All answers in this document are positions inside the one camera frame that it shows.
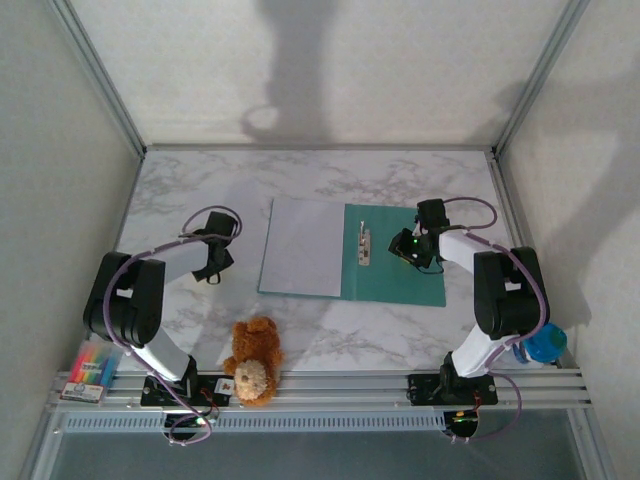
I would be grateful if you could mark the aluminium frame leg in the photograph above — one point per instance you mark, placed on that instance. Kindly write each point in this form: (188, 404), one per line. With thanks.
(592, 445)
(42, 445)

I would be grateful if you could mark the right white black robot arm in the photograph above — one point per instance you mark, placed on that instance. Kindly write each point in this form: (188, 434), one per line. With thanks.
(457, 247)

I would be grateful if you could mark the colourful marker pack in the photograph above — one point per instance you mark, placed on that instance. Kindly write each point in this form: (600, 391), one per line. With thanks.
(90, 372)

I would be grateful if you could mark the brown teddy bear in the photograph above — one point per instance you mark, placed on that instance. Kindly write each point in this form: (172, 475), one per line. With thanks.
(255, 345)

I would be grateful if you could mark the metal folder clip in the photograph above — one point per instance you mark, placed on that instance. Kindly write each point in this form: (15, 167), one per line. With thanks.
(364, 247)

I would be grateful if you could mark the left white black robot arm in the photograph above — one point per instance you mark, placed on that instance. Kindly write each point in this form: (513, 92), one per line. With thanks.
(185, 257)

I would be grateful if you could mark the green plastic folder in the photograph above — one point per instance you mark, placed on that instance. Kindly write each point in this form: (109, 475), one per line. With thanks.
(400, 280)

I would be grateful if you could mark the aluminium frame post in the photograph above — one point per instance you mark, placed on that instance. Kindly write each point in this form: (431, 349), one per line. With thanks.
(98, 75)
(540, 75)

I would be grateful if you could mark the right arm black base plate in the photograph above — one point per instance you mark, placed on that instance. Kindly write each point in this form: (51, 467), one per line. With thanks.
(422, 390)

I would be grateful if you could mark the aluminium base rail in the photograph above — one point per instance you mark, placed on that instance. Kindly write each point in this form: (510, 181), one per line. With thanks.
(350, 390)

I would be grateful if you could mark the white teddy bear tag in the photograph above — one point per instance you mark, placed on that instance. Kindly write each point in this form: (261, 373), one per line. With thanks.
(225, 386)

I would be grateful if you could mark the aluminium back frame rail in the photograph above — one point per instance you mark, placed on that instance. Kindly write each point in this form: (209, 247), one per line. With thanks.
(320, 147)

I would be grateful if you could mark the white paper sheet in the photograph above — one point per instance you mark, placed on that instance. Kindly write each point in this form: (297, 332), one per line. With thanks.
(300, 250)

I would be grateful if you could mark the blue lidded container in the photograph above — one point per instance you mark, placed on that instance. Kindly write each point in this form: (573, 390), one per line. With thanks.
(547, 342)

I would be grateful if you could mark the aluminium side frame rail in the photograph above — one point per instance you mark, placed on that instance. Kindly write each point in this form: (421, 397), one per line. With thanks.
(505, 200)

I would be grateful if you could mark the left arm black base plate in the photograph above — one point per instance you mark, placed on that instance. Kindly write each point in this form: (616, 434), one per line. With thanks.
(155, 395)

